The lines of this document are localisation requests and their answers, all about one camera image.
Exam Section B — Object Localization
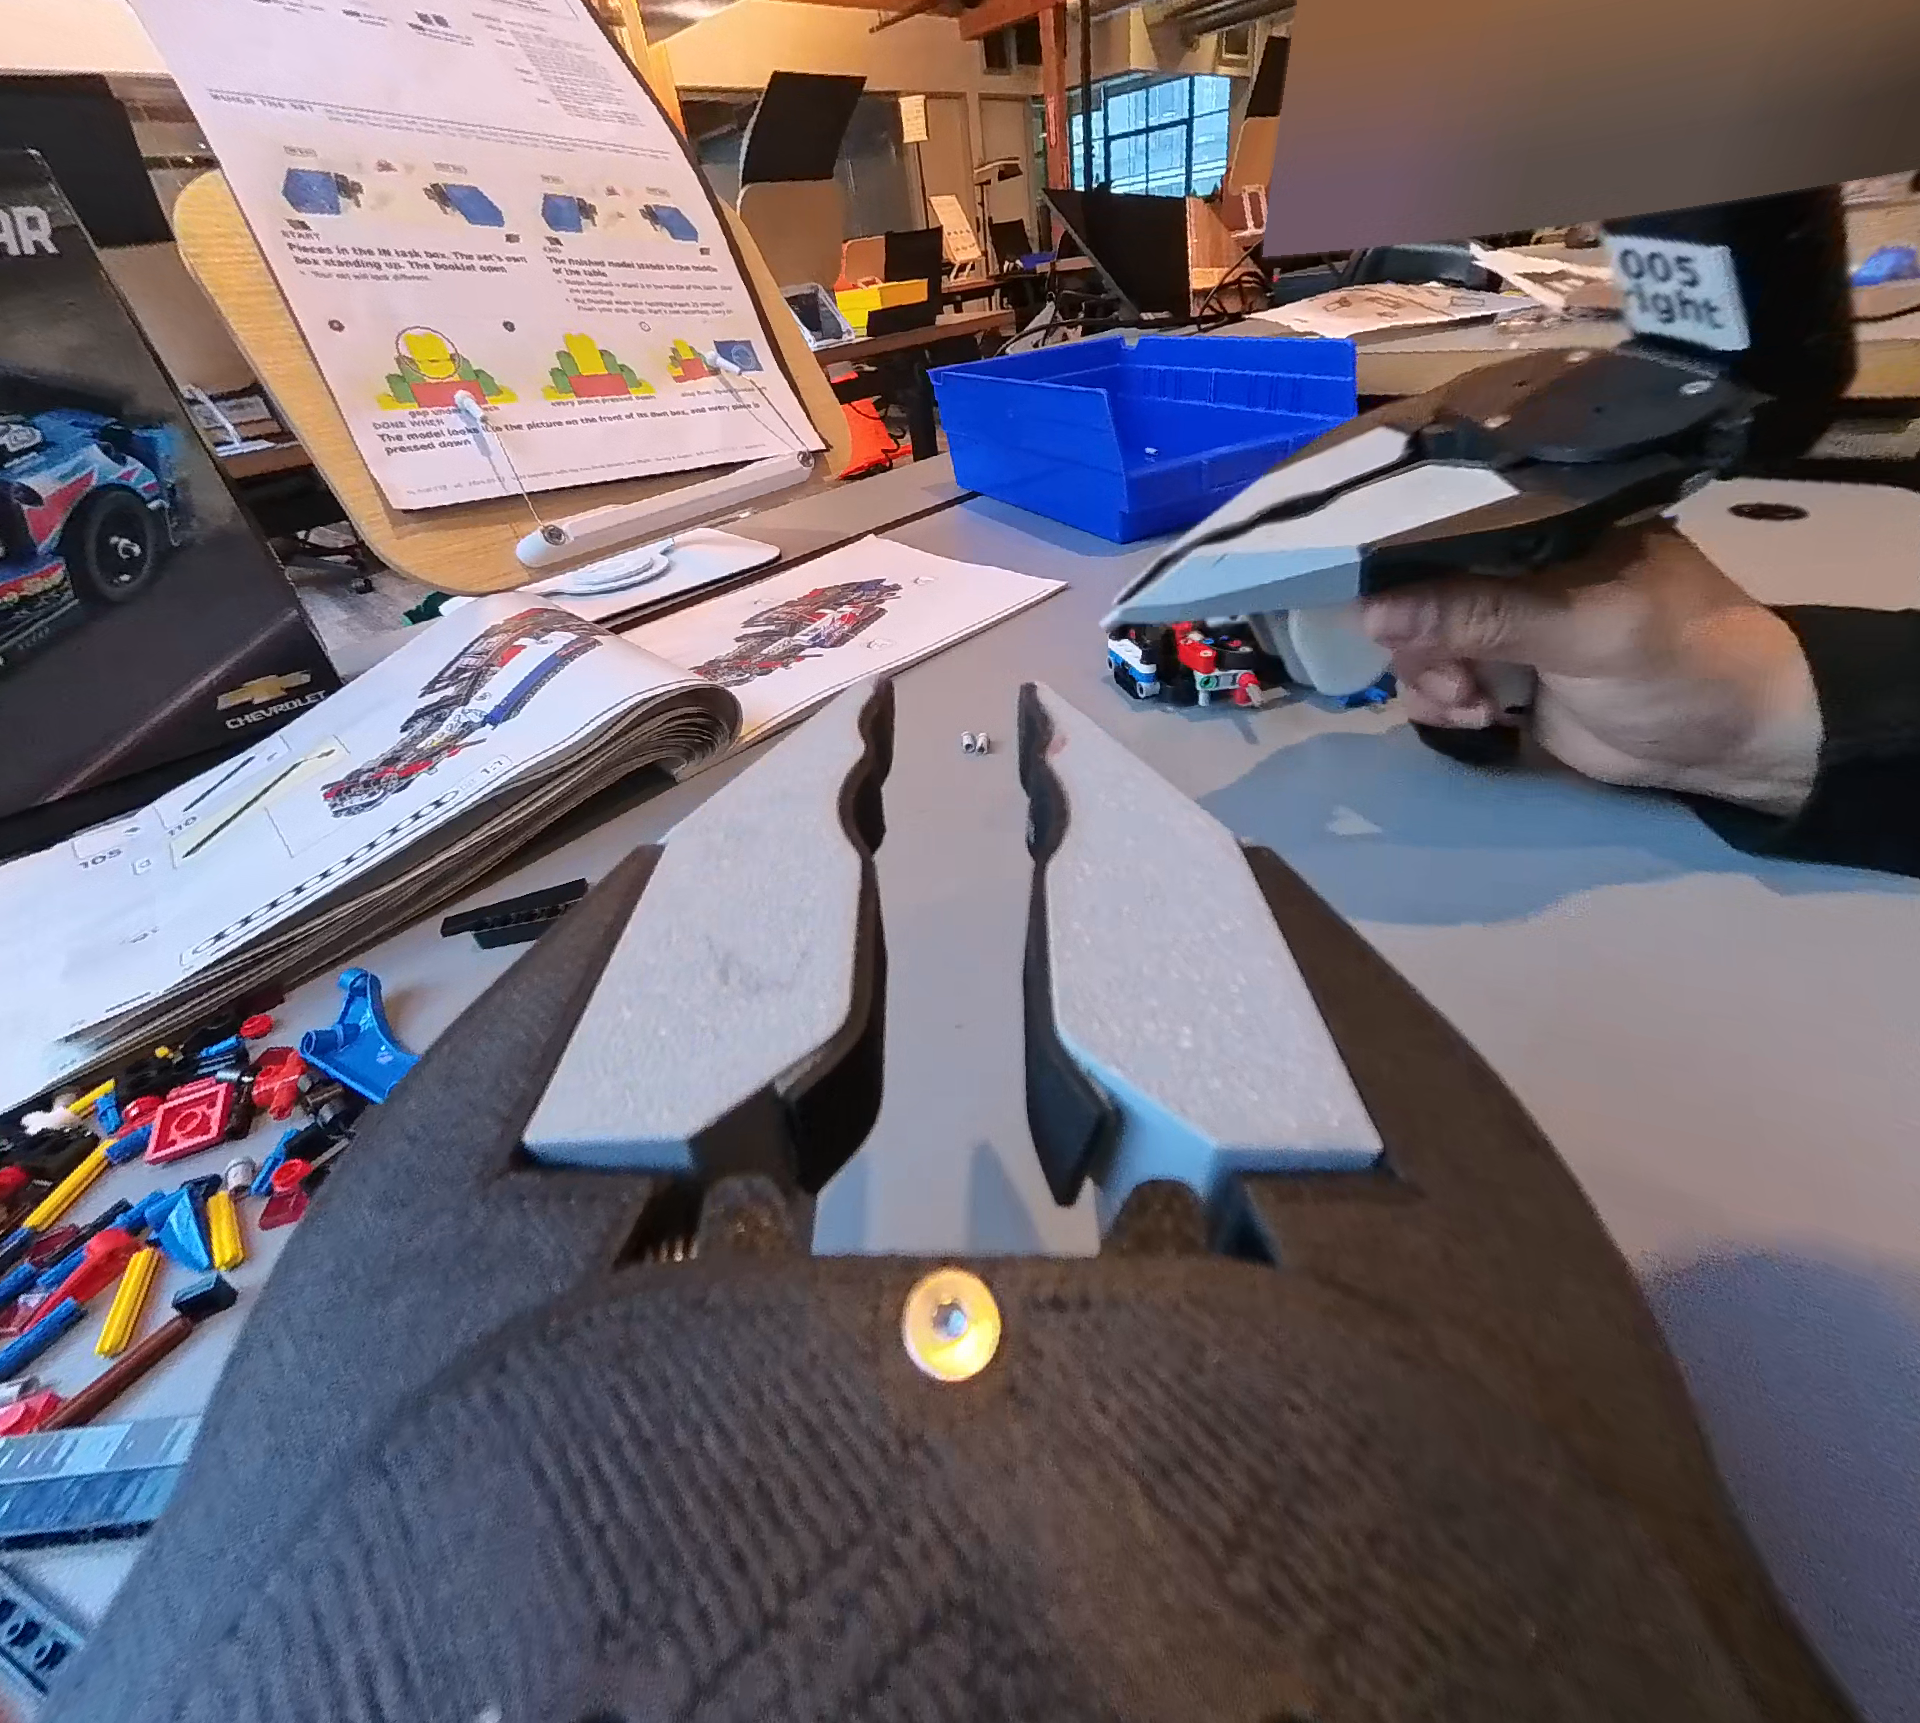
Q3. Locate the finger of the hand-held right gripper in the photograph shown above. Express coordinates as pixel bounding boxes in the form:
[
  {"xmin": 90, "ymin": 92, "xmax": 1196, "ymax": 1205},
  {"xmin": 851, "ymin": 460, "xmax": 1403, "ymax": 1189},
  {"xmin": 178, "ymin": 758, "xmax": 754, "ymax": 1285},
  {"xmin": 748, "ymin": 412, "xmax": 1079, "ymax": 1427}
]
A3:
[
  {"xmin": 1196, "ymin": 418, "xmax": 1422, "ymax": 538},
  {"xmin": 1101, "ymin": 460, "xmax": 1521, "ymax": 634}
]

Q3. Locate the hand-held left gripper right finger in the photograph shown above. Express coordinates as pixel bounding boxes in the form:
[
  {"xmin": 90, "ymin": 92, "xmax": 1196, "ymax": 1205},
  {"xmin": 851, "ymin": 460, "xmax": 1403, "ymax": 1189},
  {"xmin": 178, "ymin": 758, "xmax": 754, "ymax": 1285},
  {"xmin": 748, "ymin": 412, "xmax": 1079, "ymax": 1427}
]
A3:
[{"xmin": 1016, "ymin": 680, "xmax": 1385, "ymax": 1209}]

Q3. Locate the white page holder bar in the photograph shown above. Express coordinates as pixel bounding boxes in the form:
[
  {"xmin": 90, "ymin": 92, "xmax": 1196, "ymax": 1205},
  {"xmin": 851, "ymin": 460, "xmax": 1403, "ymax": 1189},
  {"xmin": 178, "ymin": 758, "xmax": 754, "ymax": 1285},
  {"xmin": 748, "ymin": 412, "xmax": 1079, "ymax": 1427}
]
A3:
[{"xmin": 513, "ymin": 456, "xmax": 822, "ymax": 574}]

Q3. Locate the pile of loose toy bricks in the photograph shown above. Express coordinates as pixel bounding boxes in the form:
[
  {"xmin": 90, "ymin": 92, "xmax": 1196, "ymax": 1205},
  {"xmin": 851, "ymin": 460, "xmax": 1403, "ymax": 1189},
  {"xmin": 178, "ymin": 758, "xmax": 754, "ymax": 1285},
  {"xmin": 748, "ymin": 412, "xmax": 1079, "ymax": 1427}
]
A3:
[{"xmin": 0, "ymin": 966, "xmax": 425, "ymax": 1443}]

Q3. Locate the black floor lamp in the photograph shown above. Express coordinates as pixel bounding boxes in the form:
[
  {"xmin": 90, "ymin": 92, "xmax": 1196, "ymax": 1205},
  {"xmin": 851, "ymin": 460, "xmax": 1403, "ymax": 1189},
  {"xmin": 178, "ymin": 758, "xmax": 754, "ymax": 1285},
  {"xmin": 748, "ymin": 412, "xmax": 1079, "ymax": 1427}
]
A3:
[{"xmin": 1040, "ymin": 0, "xmax": 1130, "ymax": 244}]

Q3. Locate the blue plastic bin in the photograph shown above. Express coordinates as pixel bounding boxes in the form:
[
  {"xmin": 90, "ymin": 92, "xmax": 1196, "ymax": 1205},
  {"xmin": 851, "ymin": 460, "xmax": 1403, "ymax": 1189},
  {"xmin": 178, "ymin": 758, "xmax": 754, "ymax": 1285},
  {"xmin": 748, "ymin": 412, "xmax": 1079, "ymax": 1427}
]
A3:
[{"xmin": 929, "ymin": 332, "xmax": 1362, "ymax": 546}]

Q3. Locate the wooden book stand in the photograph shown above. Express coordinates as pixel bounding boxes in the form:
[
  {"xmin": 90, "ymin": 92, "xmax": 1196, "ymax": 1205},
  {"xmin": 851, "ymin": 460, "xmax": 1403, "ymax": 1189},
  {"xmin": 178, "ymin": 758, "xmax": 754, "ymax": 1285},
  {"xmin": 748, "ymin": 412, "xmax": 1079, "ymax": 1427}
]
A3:
[{"xmin": 167, "ymin": 0, "xmax": 851, "ymax": 598}]

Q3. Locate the person's right forearm black sleeve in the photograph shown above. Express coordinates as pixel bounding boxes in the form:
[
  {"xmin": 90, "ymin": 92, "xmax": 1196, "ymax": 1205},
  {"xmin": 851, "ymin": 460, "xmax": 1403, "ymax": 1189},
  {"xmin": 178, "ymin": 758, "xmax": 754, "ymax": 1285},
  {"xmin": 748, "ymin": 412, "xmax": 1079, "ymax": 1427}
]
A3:
[{"xmin": 1691, "ymin": 606, "xmax": 1920, "ymax": 880}]

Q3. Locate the short black toy beam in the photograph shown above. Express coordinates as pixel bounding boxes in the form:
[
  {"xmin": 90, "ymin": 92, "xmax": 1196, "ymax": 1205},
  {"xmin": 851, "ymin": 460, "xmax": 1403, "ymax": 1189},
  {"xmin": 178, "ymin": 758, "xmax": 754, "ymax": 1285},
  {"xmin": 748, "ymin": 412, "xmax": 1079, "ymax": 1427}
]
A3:
[{"xmin": 439, "ymin": 878, "xmax": 591, "ymax": 952}]

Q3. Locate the printed instruction sheet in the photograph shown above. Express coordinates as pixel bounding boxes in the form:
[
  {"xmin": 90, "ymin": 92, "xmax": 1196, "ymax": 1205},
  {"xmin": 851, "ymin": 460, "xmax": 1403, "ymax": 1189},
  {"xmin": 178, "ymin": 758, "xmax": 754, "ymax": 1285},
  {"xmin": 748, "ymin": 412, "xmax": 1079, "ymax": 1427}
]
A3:
[{"xmin": 22, "ymin": 0, "xmax": 829, "ymax": 514}]

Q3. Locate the partly built toy car model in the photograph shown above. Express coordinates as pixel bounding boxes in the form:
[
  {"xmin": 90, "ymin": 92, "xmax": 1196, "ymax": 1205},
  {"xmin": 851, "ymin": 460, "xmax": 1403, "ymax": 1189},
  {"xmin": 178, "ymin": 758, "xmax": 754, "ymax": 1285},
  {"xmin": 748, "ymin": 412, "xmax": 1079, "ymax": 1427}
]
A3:
[{"xmin": 1104, "ymin": 618, "xmax": 1399, "ymax": 712}]

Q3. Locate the black tilted panel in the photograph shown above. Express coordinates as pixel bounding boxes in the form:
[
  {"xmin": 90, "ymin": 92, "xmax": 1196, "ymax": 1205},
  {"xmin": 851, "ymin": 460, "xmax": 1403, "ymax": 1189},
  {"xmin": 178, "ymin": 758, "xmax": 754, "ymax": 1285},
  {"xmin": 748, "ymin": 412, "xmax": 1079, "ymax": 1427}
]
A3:
[{"xmin": 733, "ymin": 70, "xmax": 869, "ymax": 190}]

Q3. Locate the person's right hand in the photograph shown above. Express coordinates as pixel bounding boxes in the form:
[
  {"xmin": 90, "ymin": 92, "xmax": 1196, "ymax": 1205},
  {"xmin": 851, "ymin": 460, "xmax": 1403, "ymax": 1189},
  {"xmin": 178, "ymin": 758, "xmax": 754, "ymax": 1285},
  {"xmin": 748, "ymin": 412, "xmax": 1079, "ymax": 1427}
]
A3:
[{"xmin": 1356, "ymin": 530, "xmax": 1828, "ymax": 820}]

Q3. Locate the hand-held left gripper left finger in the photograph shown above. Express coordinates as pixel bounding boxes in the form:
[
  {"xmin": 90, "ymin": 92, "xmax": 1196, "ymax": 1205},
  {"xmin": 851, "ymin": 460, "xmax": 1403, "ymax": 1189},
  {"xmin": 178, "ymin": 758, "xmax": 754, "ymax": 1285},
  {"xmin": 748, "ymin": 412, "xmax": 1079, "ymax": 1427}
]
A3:
[{"xmin": 521, "ymin": 680, "xmax": 897, "ymax": 1179}]

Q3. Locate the black toy car box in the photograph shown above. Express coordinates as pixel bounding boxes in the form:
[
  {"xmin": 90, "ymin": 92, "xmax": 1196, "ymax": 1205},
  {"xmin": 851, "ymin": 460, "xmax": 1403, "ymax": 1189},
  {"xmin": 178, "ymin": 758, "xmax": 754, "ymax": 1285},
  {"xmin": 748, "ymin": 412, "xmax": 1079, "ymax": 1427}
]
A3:
[{"xmin": 0, "ymin": 152, "xmax": 344, "ymax": 822}]

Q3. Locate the open building instruction booklet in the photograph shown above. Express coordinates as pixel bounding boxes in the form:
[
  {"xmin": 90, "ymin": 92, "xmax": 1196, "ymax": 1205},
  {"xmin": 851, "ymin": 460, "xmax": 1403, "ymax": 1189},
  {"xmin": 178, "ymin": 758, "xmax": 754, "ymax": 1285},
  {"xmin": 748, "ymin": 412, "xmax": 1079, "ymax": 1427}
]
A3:
[{"xmin": 0, "ymin": 536, "xmax": 1070, "ymax": 1109}]

